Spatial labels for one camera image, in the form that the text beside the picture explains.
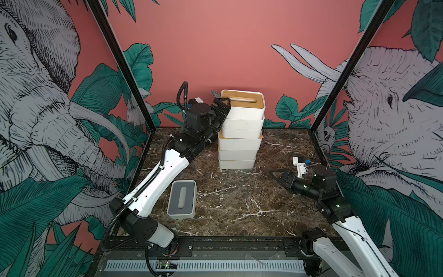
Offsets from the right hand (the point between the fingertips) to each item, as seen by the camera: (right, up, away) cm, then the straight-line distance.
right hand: (272, 174), depth 69 cm
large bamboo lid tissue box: (-13, +12, +14) cm, 23 cm away
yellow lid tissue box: (-19, +7, +20) cm, 28 cm away
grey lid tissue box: (-11, +18, +4) cm, 22 cm away
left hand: (-18, +28, -5) cm, 34 cm away
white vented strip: (-25, -38, +1) cm, 46 cm away
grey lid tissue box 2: (-42, -18, +17) cm, 48 cm away
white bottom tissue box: (-19, +1, +28) cm, 35 cm away
